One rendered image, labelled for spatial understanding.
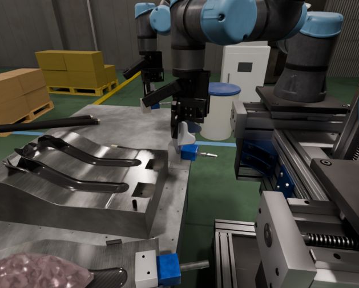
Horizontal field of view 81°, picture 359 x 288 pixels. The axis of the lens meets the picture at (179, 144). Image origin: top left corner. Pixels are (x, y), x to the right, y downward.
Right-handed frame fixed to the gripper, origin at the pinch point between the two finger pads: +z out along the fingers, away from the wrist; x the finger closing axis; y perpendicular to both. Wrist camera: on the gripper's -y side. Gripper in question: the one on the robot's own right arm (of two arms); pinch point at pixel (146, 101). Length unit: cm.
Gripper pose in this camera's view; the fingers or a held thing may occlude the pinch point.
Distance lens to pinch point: 94.1
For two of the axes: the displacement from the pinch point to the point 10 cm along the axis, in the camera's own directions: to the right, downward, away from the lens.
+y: 9.4, -1.7, 2.9
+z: 0.0, 8.7, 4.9
